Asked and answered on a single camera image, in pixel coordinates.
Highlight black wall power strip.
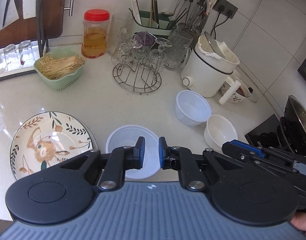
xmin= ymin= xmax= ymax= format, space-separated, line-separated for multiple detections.
xmin=213 ymin=0 xmax=238 ymax=19

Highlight green plastic basket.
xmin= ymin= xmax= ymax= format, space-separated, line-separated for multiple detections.
xmin=33 ymin=48 xmax=86 ymax=92

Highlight black metal dish rack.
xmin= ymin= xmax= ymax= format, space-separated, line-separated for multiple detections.
xmin=0 ymin=0 xmax=49 ymax=83

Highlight wooden cutting board steel handle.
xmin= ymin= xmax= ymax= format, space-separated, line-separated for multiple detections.
xmin=0 ymin=0 xmax=77 ymax=42

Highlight black wok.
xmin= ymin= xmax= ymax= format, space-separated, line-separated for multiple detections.
xmin=277 ymin=95 xmax=306 ymax=155

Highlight pale shredded noodles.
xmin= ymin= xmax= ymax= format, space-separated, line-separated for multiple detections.
xmin=38 ymin=54 xmax=84 ymax=80

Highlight green utensil holder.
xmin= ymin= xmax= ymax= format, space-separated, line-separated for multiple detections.
xmin=131 ymin=10 xmax=171 ymax=38

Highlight clear glass tumbler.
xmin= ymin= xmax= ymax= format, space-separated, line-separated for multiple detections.
xmin=107 ymin=13 xmax=134 ymax=57

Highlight red lid plastic jar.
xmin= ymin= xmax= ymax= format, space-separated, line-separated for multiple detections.
xmin=81 ymin=9 xmax=110 ymax=59

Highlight bundle of brown chopsticks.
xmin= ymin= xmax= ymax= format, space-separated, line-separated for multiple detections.
xmin=149 ymin=0 xmax=160 ymax=27

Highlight person's right hand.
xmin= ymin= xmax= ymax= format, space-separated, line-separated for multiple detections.
xmin=292 ymin=211 xmax=306 ymax=235

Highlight clear stemmed glass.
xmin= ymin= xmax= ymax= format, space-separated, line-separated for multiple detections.
xmin=111 ymin=40 xmax=143 ymax=63
xmin=149 ymin=37 xmax=173 ymax=70

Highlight glass pot lid white knob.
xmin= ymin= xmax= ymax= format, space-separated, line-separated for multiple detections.
xmin=204 ymin=31 xmax=231 ymax=58

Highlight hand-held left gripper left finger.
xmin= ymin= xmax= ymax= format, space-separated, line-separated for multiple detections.
xmin=39 ymin=137 xmax=146 ymax=192

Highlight white handled scissors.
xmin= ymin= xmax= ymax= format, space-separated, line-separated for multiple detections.
xmin=205 ymin=0 xmax=220 ymax=15

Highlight steel wire glass rack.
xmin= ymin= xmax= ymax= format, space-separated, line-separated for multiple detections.
xmin=111 ymin=31 xmax=163 ymax=94

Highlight tall textured glass mug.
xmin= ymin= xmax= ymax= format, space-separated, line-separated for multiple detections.
xmin=168 ymin=29 xmax=192 ymax=70

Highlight black induction cooktop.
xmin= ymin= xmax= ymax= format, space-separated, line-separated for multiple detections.
xmin=245 ymin=114 xmax=283 ymax=148

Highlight patterned mug with pestle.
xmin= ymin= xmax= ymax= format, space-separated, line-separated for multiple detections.
xmin=220 ymin=76 xmax=251 ymax=104

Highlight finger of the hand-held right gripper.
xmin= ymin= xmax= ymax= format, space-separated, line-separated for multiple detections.
xmin=222 ymin=140 xmax=268 ymax=162

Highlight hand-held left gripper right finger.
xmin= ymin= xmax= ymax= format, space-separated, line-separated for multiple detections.
xmin=158 ymin=137 xmax=256 ymax=192

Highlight white electric cooking pot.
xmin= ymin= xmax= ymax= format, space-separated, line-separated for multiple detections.
xmin=181 ymin=35 xmax=241 ymax=105

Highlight rabbit and leaf print plate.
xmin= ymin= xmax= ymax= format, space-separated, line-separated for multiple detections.
xmin=10 ymin=111 xmax=94 ymax=182

